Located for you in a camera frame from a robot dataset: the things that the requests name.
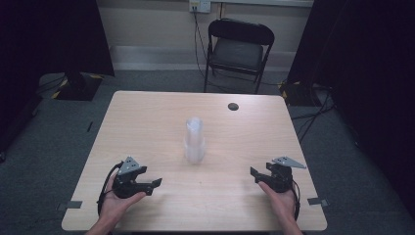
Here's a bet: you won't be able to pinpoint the black stand base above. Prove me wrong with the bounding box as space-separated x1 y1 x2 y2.
279 80 324 108
51 71 105 102

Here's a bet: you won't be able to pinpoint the black wall socket cable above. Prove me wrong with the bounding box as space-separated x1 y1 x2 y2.
192 11 209 81

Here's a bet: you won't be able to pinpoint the right hand-held gripper cable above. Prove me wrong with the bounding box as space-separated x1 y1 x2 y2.
292 179 301 221

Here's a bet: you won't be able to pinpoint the black folding chair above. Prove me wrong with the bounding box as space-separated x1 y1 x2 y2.
204 18 276 95

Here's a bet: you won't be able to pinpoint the left hand-held gripper cable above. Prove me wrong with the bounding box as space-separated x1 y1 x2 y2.
97 162 124 216

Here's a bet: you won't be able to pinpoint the hand-held gripper cable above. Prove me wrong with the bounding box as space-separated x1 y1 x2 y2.
292 179 301 221
97 162 124 216

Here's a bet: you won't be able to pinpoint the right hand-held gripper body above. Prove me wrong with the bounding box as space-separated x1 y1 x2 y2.
267 156 307 194

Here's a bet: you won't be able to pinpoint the grey tape strip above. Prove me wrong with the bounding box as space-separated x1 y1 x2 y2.
306 197 329 208
57 200 83 212

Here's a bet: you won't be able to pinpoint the black curtain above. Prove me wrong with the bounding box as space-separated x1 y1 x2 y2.
0 0 115 158
286 0 415 213

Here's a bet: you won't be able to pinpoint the person's right hand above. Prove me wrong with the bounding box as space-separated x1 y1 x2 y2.
257 182 299 226

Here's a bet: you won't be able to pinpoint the white wall socket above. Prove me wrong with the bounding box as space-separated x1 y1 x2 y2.
189 0 212 15

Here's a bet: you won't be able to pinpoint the stack of clear cups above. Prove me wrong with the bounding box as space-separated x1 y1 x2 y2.
183 117 207 165

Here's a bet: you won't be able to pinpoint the white wall cable duct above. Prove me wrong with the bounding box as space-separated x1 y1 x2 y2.
210 0 315 8

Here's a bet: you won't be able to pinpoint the black floor cables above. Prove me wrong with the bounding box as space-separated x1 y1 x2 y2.
290 86 337 145

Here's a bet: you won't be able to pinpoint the person's left hand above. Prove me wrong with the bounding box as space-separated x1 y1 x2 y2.
99 174 147 226

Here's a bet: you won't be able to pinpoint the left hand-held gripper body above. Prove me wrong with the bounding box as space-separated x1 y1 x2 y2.
112 156 148 200

